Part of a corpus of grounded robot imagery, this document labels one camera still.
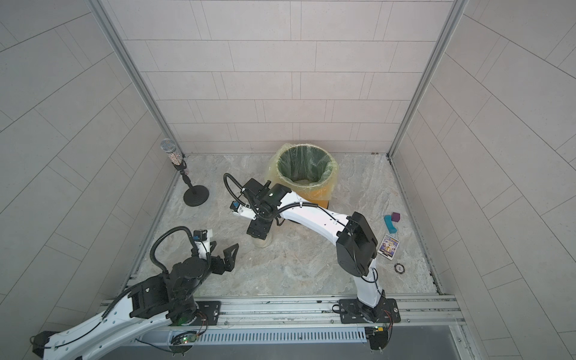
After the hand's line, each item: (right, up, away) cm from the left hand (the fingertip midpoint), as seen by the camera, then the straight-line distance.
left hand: (234, 245), depth 75 cm
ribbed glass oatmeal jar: (+8, -1, +6) cm, 10 cm away
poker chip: (+58, -10, +5) cm, 60 cm away
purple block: (+62, +6, +16) cm, 64 cm away
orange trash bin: (+26, +25, +19) cm, 41 cm away
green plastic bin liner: (+24, +26, +21) cm, 41 cm away
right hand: (+7, +6, +5) cm, 11 cm away
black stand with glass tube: (-24, +15, +24) cm, 37 cm away
